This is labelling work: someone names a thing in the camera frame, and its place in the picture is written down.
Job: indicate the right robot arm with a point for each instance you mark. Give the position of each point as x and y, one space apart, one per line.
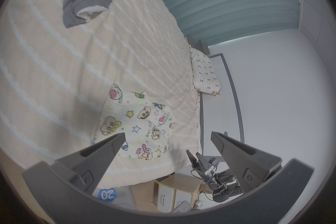
225 186

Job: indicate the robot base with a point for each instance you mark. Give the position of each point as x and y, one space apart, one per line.
115 198

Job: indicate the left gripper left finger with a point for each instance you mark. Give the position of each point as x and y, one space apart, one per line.
89 162

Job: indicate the white printed pyjama top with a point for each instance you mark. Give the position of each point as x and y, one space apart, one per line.
141 123

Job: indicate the white printed pillow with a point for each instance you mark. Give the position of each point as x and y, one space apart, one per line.
206 73

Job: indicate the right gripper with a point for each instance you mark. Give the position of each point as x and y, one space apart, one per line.
203 173

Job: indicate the bed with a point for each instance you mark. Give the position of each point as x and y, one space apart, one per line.
78 60

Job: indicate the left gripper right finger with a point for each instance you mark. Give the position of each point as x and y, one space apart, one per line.
246 165

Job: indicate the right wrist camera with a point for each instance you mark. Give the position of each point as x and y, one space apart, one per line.
213 163

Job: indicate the white wooden bedside table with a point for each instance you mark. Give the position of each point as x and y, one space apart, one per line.
178 186

